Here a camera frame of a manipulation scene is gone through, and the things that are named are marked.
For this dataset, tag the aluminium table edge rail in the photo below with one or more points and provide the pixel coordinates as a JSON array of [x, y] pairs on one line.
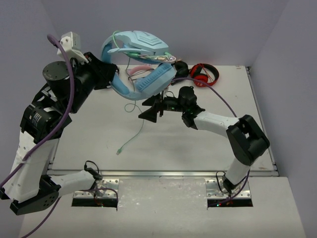
[[147, 174]]

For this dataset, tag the pink blue cat-ear headphones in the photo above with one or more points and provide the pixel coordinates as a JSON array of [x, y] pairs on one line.
[[138, 70]]

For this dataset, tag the black headset with microphone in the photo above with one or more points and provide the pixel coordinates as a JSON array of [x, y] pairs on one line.
[[182, 71]]

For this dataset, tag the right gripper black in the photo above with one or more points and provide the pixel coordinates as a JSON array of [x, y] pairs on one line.
[[151, 114]]

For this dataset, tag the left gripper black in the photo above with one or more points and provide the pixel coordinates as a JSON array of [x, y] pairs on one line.
[[102, 72]]

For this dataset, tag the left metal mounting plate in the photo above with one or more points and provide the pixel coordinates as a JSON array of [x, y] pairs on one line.
[[106, 188]]

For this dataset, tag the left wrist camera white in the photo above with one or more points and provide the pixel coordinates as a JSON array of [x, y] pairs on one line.
[[71, 44]]

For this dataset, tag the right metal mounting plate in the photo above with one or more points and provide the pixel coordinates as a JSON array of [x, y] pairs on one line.
[[213, 191]]

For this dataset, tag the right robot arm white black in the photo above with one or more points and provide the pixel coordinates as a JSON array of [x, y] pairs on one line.
[[246, 138]]

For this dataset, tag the light blue headphones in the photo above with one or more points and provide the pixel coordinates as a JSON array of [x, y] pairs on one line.
[[148, 49]]

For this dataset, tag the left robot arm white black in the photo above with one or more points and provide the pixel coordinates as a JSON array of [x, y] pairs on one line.
[[29, 188]]

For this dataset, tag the metal mounting plate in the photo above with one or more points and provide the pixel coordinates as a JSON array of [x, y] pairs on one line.
[[106, 188], [213, 191]]

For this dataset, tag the red black headphones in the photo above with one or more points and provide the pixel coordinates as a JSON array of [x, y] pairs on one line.
[[204, 74]]

